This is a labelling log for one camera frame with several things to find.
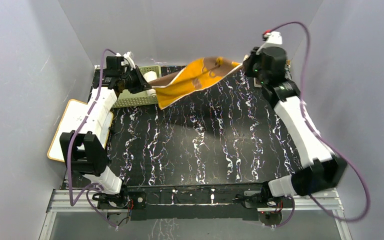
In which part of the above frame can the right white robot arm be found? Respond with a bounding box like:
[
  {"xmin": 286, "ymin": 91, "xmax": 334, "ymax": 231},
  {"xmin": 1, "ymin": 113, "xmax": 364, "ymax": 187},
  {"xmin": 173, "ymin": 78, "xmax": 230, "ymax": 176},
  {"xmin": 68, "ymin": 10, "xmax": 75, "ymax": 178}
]
[{"xmin": 243, "ymin": 46, "xmax": 348, "ymax": 207}]

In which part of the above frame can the white towel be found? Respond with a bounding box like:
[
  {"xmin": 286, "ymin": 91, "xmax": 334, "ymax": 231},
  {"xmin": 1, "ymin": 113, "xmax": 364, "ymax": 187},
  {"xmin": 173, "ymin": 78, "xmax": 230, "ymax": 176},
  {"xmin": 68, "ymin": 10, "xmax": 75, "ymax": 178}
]
[{"xmin": 142, "ymin": 72, "xmax": 160, "ymax": 98}]

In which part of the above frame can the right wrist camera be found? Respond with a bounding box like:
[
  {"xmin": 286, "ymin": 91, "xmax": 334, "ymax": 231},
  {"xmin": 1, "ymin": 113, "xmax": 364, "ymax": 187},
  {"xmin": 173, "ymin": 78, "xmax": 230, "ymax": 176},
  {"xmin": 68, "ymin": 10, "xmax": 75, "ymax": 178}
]
[{"xmin": 256, "ymin": 31, "xmax": 283, "ymax": 55}]

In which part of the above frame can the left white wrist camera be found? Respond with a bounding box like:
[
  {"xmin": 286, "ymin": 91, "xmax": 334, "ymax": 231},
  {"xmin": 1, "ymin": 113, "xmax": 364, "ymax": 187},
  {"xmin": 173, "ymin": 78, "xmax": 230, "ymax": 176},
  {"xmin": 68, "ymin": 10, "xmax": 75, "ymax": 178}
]
[{"xmin": 115, "ymin": 51, "xmax": 136, "ymax": 69}]

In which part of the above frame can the yellow brown cloth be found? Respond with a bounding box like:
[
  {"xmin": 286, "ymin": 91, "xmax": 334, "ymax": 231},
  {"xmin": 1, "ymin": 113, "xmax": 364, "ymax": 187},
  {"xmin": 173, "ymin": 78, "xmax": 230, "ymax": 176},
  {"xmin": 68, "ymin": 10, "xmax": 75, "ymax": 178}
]
[{"xmin": 149, "ymin": 56, "xmax": 243, "ymax": 110}]

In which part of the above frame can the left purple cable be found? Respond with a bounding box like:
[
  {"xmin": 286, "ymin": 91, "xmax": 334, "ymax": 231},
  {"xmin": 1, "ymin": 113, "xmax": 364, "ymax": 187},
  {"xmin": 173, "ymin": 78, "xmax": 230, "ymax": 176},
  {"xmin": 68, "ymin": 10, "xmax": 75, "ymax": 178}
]
[{"xmin": 66, "ymin": 48, "xmax": 120, "ymax": 229}]

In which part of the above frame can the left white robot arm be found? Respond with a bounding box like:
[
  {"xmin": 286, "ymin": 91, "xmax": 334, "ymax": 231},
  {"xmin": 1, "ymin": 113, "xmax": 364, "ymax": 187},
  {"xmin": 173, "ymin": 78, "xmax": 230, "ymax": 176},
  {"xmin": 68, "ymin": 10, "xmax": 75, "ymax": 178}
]
[{"xmin": 59, "ymin": 52, "xmax": 151, "ymax": 208}]

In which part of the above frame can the whiteboard with yellow frame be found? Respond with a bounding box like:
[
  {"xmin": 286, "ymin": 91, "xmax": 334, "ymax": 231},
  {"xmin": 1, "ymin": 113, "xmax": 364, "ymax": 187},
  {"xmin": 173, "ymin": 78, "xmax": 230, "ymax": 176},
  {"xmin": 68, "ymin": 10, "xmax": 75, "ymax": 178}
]
[{"xmin": 47, "ymin": 98, "xmax": 115, "ymax": 164}]

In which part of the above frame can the aluminium frame rail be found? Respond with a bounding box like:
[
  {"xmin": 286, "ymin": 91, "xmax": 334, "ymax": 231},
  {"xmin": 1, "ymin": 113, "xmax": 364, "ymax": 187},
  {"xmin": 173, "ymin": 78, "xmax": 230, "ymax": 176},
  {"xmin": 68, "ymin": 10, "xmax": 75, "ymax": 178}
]
[{"xmin": 47, "ymin": 187, "xmax": 343, "ymax": 213}]

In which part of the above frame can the green plastic basket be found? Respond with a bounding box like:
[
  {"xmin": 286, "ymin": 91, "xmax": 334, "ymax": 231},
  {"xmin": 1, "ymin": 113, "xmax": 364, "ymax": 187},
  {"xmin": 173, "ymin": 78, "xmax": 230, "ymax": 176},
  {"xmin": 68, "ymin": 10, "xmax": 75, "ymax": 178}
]
[{"xmin": 112, "ymin": 65, "xmax": 161, "ymax": 109}]

